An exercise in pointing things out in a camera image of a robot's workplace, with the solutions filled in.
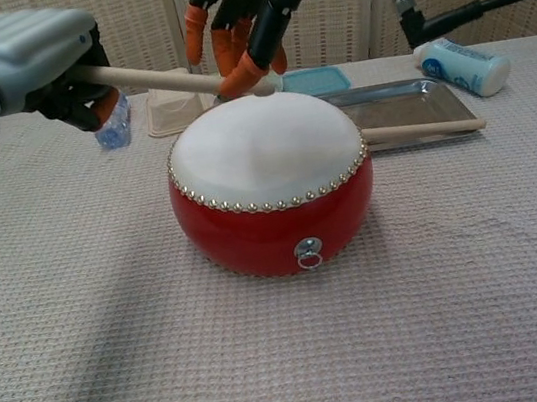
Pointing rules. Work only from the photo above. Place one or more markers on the green wet wipes pack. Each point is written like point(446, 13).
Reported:
point(277, 81)

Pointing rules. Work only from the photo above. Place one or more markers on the wooden drumstick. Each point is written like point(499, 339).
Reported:
point(419, 128)
point(154, 79)

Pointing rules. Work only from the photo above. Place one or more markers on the red drum with white skin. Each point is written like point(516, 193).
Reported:
point(276, 220)

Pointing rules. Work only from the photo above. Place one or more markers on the white and blue bottle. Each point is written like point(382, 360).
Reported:
point(466, 68)

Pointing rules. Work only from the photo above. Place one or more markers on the clear plastic water bottle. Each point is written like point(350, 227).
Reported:
point(112, 133)

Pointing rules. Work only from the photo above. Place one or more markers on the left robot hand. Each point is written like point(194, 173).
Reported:
point(33, 44)

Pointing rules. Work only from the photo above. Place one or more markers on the stainless steel tray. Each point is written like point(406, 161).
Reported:
point(406, 104)

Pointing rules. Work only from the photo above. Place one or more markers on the teal plastic container lid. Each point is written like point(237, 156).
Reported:
point(316, 81)

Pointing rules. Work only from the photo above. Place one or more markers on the beige woven tablecloth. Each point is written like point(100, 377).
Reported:
point(116, 335)

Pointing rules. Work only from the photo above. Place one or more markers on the beige takeaway box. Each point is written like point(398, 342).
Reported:
point(169, 114)

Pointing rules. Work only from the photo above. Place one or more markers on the woven folding screen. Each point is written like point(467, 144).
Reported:
point(148, 37)

